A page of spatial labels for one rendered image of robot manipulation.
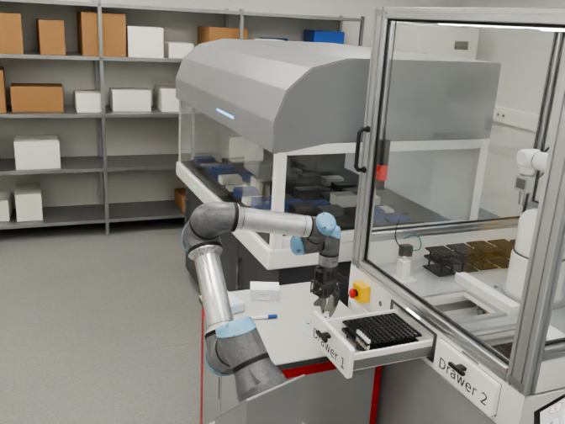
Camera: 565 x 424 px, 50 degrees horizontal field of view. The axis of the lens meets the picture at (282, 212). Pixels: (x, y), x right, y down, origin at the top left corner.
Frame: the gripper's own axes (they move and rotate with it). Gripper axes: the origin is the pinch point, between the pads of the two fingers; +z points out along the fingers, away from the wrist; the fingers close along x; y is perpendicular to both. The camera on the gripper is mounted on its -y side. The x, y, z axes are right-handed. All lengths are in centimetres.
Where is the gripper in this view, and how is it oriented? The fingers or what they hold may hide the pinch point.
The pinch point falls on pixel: (328, 311)
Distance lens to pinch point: 239.5
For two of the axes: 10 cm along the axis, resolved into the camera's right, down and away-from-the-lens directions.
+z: -0.5, 9.5, 3.0
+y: -7.6, 1.6, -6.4
